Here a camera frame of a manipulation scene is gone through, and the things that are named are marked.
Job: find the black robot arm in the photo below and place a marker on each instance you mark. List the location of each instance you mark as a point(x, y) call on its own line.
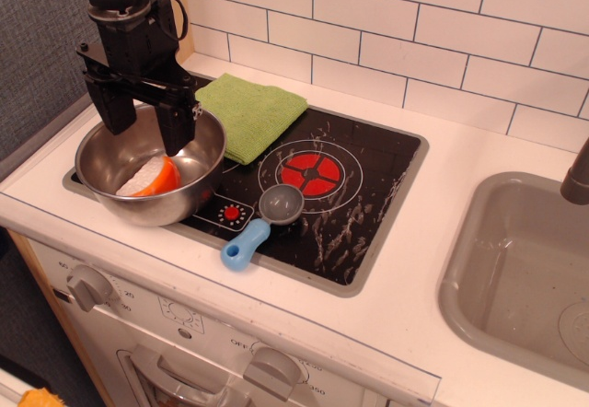
point(136, 59)

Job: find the grey plastic sink basin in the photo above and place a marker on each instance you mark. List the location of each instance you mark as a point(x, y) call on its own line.
point(516, 285)

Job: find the stainless steel bowl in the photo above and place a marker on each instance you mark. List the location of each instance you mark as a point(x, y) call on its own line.
point(104, 162)

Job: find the orange object at bottom left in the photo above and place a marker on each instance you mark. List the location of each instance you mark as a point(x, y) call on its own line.
point(40, 398)

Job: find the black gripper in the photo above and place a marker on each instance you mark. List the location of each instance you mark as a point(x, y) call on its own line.
point(136, 59)

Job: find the grey oven temperature knob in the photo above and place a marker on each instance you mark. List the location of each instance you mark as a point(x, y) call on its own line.
point(273, 372)

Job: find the grey scoop with blue handle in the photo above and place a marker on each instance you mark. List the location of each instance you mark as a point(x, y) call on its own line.
point(280, 205)

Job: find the grey oven door handle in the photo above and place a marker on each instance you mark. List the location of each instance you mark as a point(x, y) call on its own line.
point(176, 370)

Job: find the grey faucet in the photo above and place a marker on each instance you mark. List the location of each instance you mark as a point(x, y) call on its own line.
point(574, 187)

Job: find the black toy stove top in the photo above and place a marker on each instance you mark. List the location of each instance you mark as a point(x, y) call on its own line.
point(354, 176)

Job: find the orange and white toy food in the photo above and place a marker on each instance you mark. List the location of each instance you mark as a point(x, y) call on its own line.
point(156, 176)

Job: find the grey timer knob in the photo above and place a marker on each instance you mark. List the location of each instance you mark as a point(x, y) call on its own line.
point(89, 287)

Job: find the green cloth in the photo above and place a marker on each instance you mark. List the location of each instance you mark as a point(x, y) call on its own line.
point(253, 115)

